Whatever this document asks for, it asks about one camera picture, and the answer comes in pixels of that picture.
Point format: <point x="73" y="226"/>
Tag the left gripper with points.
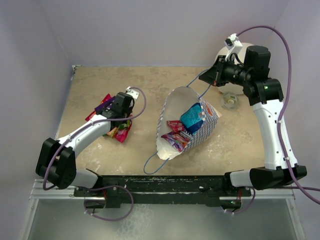
<point x="129" y="110"/>

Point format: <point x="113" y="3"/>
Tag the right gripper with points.
<point x="214" y="76"/>

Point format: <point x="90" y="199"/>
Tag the purple chocolate bar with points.
<point x="101" y="107"/>

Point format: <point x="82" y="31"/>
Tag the red Real crisps bag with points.
<point x="122" y="132"/>

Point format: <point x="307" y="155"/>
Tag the green Fox's candy bag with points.
<point x="118" y="128"/>

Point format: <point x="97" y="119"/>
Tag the checkered paper bag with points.
<point x="177" y="103"/>

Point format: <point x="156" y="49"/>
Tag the orange snack bag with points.
<point x="107" y="99"/>

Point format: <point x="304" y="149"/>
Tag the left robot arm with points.
<point x="57" y="158"/>

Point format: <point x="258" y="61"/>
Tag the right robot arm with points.
<point x="265" y="95"/>

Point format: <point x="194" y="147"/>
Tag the white cylindrical container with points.
<point x="231" y="73"/>

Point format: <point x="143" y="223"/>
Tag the clear plastic lid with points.
<point x="229" y="101"/>

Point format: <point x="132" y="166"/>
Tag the teal snack packet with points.
<point x="193" y="118"/>

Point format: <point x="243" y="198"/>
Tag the blue M&M's packet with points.
<point x="190" y="132"/>

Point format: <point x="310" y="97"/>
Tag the purple Skittles packet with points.
<point x="178" y="140"/>

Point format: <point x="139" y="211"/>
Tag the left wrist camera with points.
<point x="132" y="92"/>

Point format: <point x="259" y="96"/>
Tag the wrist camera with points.
<point x="233" y="45"/>
<point x="132" y="92"/>

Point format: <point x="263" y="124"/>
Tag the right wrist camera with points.
<point x="233" y="45"/>

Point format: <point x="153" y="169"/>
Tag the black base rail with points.
<point x="115" y="190"/>

